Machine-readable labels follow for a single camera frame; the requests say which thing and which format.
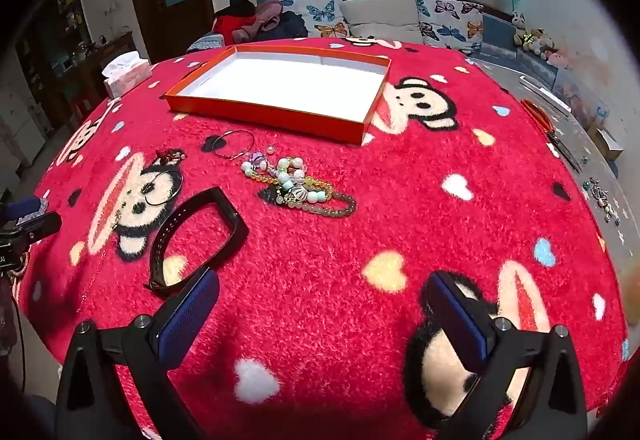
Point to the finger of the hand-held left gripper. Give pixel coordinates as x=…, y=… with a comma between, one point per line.
x=42, y=225
x=22, y=208

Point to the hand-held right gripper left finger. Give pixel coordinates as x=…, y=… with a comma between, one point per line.
x=187, y=315

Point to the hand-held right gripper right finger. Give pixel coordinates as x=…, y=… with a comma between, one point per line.
x=460, y=320

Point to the black smartwatch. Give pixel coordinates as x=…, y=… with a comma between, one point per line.
x=240, y=230

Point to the silver bangle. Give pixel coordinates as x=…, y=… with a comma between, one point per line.
x=227, y=153

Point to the orange cardboard tray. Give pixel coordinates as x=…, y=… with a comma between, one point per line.
x=280, y=74

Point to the pile of small jewelry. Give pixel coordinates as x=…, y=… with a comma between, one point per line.
x=602, y=200

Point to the red monkey print blanket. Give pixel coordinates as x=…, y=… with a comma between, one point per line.
x=320, y=270

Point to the red bead charm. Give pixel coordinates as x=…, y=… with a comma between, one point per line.
x=170, y=155

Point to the tissue box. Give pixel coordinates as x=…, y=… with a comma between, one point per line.
x=127, y=79

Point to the dark glass cabinet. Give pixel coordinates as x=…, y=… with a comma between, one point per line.
x=65, y=34

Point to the small cardboard box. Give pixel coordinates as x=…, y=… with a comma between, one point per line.
x=607, y=144

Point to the white flat box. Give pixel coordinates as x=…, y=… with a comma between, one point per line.
x=545, y=93

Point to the grey star table mat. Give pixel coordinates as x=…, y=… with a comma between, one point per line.
x=500, y=69

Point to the clear storage bin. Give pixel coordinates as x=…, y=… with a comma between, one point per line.
x=580, y=94

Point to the red garment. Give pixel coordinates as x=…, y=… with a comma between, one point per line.
x=225, y=29

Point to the pink plush toy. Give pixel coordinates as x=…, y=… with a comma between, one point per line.
x=557, y=58

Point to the yellow green plush toy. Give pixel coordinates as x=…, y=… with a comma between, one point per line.
x=527, y=39

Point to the brown bear plush toy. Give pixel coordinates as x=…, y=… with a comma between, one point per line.
x=545, y=40

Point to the butterfly print pillow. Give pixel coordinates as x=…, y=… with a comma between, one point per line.
x=450, y=24
x=320, y=14

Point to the blue sofa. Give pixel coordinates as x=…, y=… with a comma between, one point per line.
x=500, y=27

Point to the black garment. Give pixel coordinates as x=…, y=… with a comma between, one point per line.
x=242, y=5

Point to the pink garment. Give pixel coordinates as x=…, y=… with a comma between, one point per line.
x=265, y=17

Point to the panda plush toy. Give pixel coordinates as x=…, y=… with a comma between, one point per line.
x=518, y=20

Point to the navy garment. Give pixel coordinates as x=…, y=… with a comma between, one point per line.
x=290, y=25

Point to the beige pillow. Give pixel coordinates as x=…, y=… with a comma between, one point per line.
x=380, y=17

